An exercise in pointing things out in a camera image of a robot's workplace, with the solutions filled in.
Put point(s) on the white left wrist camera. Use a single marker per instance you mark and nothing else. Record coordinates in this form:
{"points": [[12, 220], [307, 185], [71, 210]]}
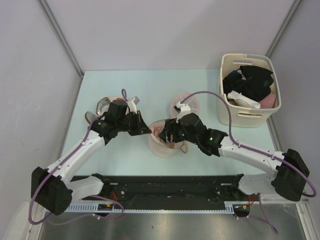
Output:
{"points": [[132, 104]]}

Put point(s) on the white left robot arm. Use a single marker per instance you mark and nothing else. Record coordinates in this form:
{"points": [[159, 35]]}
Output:
{"points": [[54, 188]]}

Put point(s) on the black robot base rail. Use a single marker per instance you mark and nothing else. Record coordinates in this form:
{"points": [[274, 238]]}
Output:
{"points": [[169, 194]]}

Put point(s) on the white garment in basket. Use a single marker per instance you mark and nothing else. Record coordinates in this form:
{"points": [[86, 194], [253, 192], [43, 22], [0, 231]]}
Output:
{"points": [[243, 101]]}

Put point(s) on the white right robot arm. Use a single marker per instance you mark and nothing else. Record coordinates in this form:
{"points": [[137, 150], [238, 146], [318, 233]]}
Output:
{"points": [[284, 173]]}

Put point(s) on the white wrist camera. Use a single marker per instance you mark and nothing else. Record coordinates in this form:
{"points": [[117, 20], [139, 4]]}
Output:
{"points": [[182, 109], [132, 104]]}

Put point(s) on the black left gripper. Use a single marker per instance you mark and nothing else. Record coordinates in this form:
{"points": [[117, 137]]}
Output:
{"points": [[143, 129]]}

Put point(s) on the pink bra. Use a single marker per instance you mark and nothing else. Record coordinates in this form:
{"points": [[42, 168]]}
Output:
{"points": [[156, 130]]}

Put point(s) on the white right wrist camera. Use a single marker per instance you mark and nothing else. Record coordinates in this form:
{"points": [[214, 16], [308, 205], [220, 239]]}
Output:
{"points": [[182, 109]]}

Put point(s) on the cream plastic laundry basket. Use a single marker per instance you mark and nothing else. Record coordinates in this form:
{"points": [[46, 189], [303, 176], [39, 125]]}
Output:
{"points": [[246, 117]]}

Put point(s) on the pink round mesh laundry bag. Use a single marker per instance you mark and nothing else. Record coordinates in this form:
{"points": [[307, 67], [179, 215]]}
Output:
{"points": [[192, 102]]}

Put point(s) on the pink garment in basket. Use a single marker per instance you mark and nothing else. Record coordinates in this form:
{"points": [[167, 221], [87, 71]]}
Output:
{"points": [[268, 102]]}

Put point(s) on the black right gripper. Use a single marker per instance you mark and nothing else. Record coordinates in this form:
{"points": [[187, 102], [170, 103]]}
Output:
{"points": [[170, 128]]}

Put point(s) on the beige bra on table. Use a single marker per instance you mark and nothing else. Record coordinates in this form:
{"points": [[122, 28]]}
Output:
{"points": [[101, 107]]}

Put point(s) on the pink mesh cylindrical laundry bag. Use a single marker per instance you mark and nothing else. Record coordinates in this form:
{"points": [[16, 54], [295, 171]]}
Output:
{"points": [[162, 151]]}

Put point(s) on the black clothes in basket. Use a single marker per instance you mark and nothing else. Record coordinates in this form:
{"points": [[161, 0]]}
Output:
{"points": [[253, 82]]}

